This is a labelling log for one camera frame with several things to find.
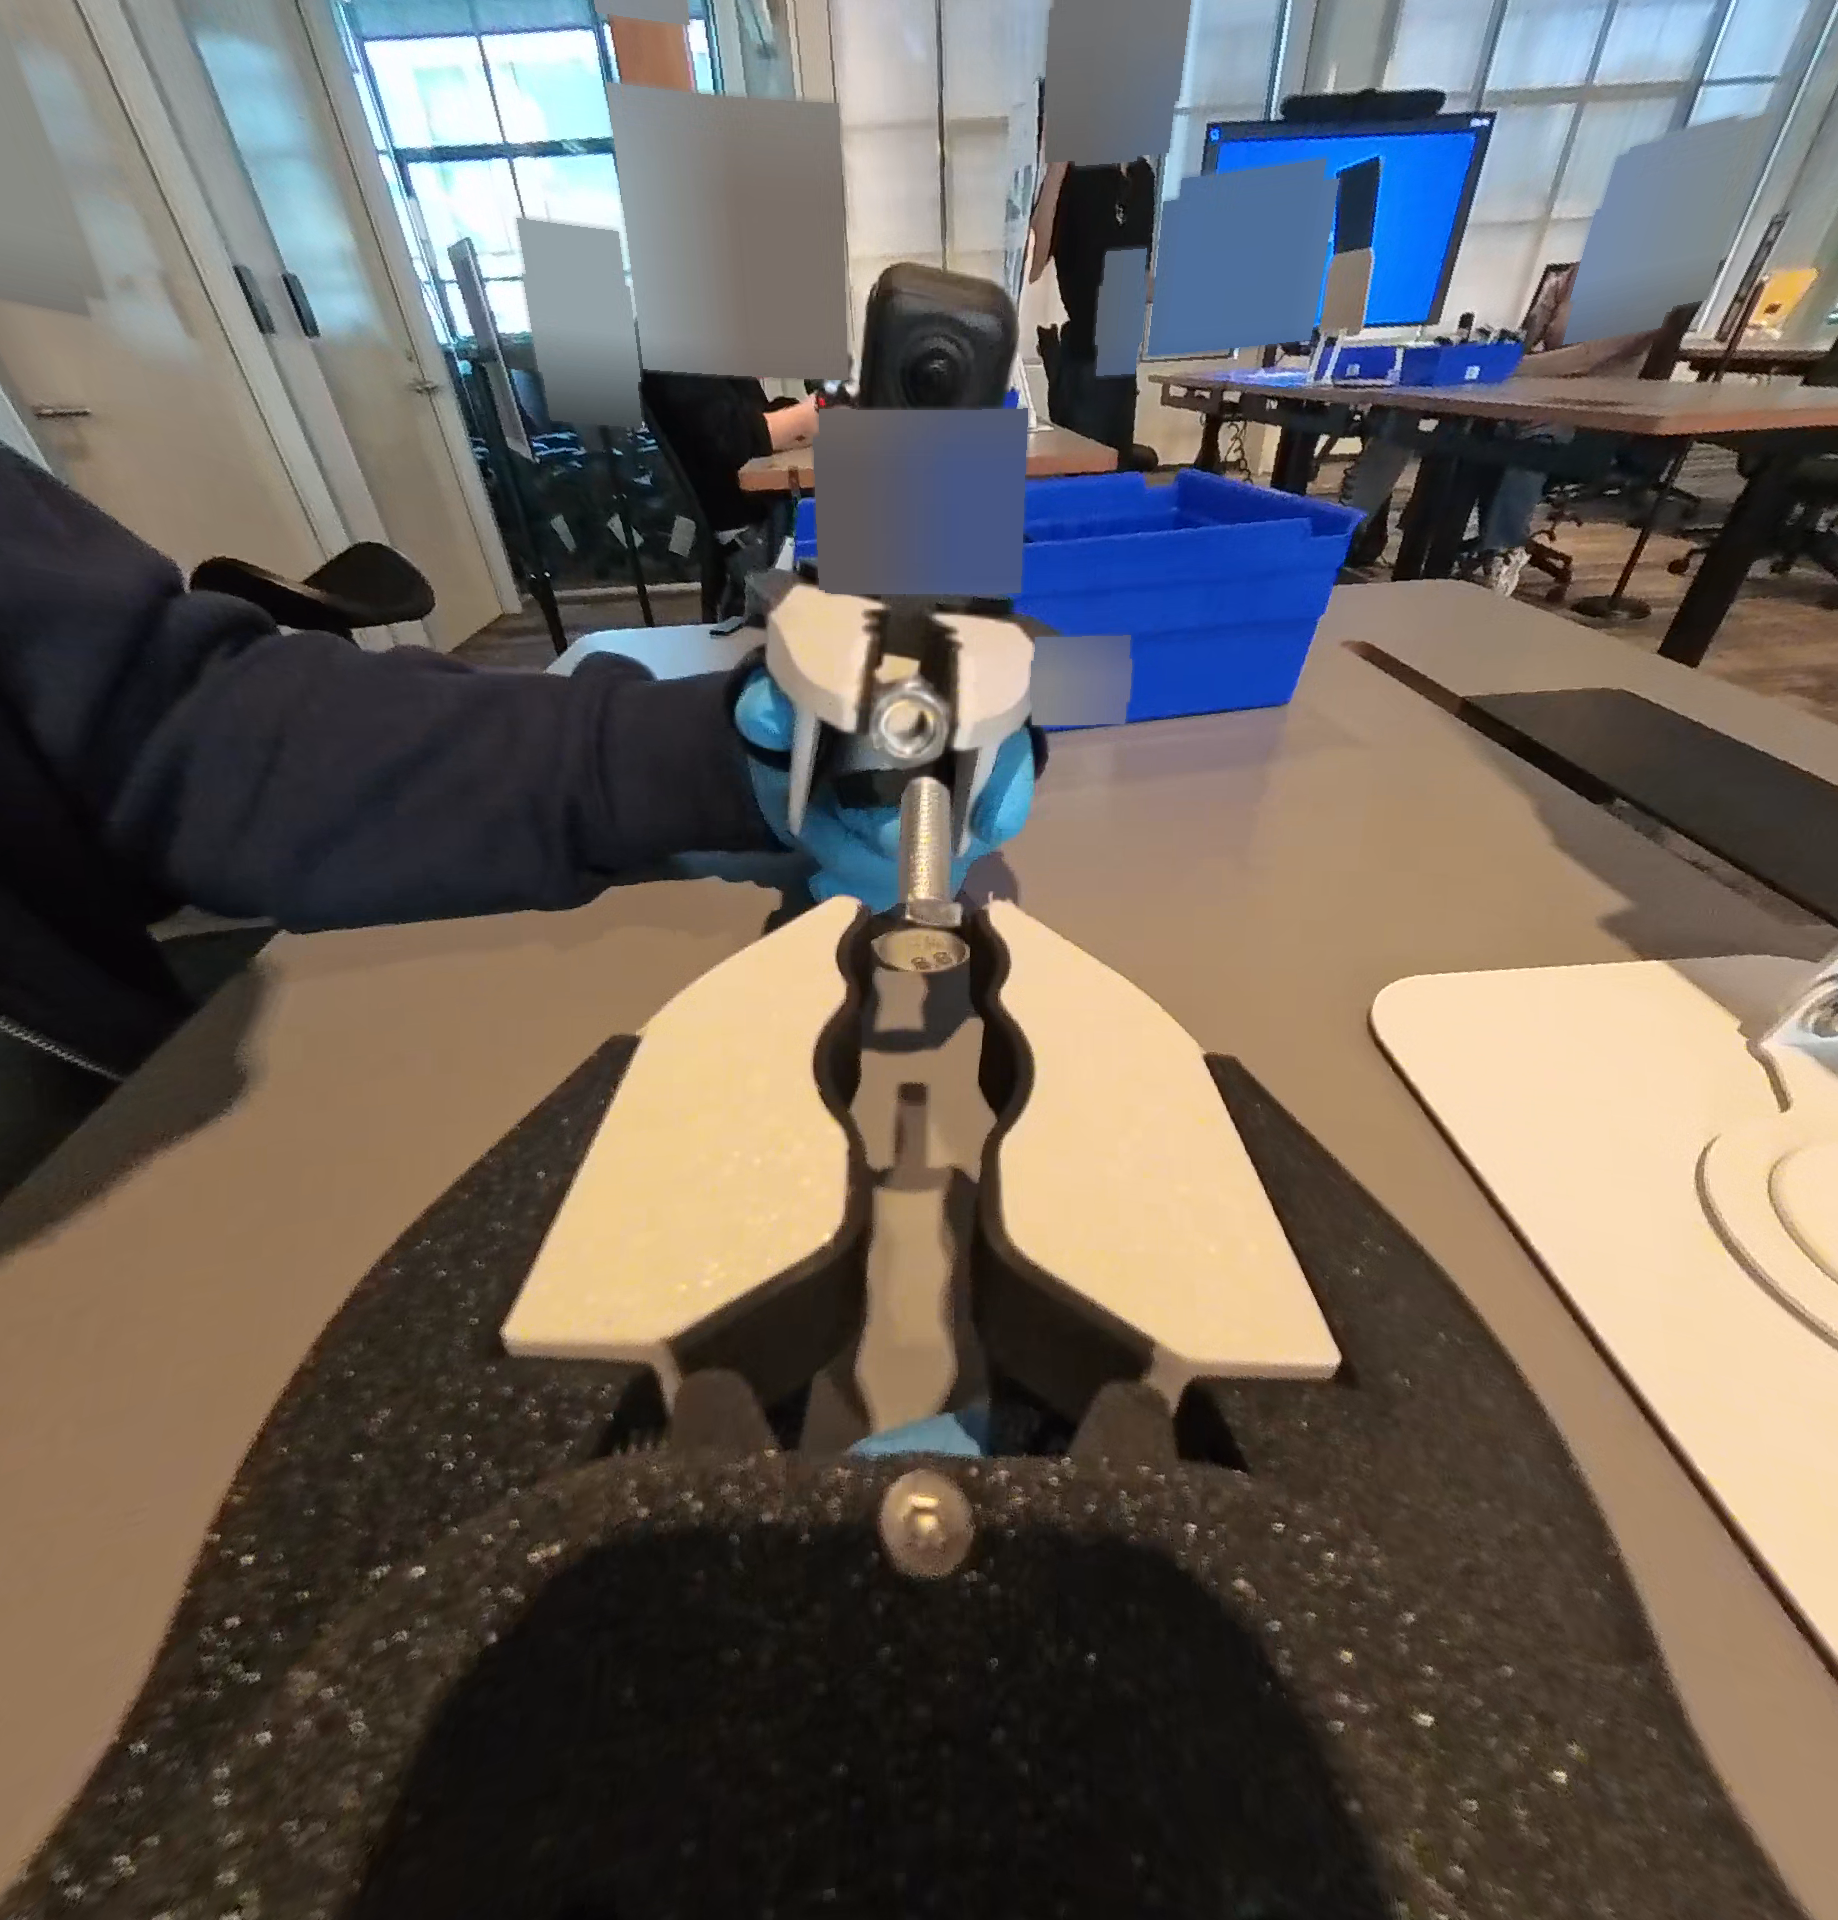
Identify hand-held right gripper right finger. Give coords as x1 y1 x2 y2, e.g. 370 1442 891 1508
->
980 897 1340 1444

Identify white double door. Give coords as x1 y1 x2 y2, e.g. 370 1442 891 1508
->
86 0 485 594

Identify small wooden desk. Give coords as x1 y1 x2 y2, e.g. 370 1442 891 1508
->
738 427 1123 497

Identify silver hex bolt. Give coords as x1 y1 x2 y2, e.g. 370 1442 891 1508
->
881 771 967 977

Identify black flat pad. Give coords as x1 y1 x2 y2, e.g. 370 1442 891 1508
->
1459 688 1838 931

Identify white sign stand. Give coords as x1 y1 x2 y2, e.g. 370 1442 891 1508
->
1368 900 1838 1727

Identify monitor with blue screen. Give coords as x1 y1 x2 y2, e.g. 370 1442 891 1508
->
1201 89 1497 362

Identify brown top desk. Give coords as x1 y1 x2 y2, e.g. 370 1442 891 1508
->
1150 360 1838 662

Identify black chair armrest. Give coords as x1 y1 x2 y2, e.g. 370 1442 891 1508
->
189 540 437 650

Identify silver hex nut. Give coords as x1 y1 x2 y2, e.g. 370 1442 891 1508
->
866 682 950 770

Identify small blue bin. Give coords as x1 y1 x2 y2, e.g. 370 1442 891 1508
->
1315 337 1534 387

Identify person's left hand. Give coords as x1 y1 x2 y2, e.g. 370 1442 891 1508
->
731 667 1047 908

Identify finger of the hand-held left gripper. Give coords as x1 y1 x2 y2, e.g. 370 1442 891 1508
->
936 613 1038 834
767 582 883 842

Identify person's upper body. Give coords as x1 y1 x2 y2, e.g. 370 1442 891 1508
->
0 389 282 1217

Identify person's left forearm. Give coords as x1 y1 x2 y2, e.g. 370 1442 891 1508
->
108 591 778 931

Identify blue plastic bin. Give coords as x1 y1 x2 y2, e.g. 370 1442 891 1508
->
789 467 1368 725

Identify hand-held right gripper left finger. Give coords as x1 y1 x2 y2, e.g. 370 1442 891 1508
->
499 896 873 1444

